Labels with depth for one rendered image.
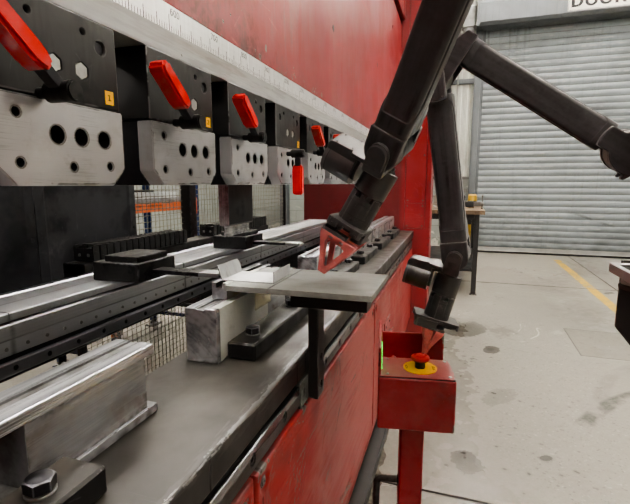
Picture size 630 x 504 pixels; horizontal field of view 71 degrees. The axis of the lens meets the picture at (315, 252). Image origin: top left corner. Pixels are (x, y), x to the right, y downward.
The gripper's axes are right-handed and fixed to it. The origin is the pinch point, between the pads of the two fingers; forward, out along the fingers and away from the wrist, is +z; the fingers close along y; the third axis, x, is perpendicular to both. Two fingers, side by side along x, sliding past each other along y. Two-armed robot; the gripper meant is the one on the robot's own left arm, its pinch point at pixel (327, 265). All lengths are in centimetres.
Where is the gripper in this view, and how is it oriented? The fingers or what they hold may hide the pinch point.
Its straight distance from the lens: 80.1
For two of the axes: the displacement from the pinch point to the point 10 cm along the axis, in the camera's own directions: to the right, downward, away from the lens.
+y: -3.1, 1.4, -9.4
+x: 8.3, 5.3, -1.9
